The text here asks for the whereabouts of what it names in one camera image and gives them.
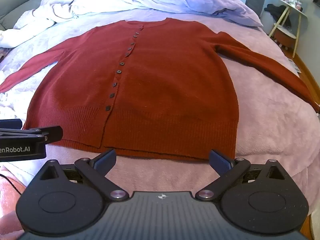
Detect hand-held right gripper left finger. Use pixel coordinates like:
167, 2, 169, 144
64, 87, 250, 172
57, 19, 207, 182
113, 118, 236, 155
39, 149, 128, 202

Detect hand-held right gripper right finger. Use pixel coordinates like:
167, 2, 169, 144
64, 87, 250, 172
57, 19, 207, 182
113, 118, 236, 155
195, 149, 286, 202

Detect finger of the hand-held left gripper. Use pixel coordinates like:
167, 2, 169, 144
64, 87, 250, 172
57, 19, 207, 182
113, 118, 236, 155
0, 119, 22, 130
0, 126, 63, 144

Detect red knit cardigan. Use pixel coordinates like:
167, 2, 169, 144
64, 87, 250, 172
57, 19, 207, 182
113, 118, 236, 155
0, 17, 320, 162

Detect pink bed blanket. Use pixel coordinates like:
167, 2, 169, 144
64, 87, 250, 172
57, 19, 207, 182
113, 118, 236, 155
0, 10, 320, 240

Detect grey sofa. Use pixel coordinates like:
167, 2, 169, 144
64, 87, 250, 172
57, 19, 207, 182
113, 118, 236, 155
0, 0, 48, 32

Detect white paper tags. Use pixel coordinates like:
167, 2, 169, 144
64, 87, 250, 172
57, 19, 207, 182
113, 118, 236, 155
287, 59, 301, 75

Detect rust-coloured round basket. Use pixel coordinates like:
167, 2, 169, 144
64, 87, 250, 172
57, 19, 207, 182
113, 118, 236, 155
274, 26, 298, 50

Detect black clothing heap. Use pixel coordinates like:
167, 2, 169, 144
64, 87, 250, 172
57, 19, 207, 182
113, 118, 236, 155
264, 4, 292, 28

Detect white side table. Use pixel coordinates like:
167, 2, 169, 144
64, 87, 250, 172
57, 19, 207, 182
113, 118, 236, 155
269, 0, 308, 58

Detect black cable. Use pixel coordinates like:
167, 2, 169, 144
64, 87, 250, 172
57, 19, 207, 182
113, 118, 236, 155
0, 174, 23, 196

